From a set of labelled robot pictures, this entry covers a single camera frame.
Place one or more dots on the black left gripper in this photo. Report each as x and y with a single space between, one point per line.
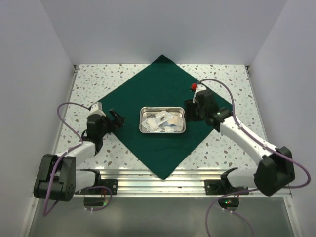
118 120

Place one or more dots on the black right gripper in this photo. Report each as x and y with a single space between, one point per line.
189 107

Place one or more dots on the clear pouch with dark item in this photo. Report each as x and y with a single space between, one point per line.
163 117

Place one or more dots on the stainless steel tray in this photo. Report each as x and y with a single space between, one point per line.
165 128

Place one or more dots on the green surgical cloth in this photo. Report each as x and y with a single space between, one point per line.
161 84

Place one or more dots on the clear bag with gloves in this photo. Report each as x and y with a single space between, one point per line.
176 121

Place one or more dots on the white printed paper packet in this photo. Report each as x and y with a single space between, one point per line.
150 124

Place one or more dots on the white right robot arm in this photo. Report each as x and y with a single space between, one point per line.
274 169

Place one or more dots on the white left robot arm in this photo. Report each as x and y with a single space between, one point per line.
58 177

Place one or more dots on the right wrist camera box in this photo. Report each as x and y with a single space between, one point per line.
197 90

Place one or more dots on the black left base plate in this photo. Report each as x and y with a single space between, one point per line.
101 187

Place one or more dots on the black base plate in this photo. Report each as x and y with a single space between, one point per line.
219 187
101 187

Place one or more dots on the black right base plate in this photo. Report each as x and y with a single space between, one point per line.
219 187

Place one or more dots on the aluminium rail frame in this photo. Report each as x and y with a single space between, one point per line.
147 206

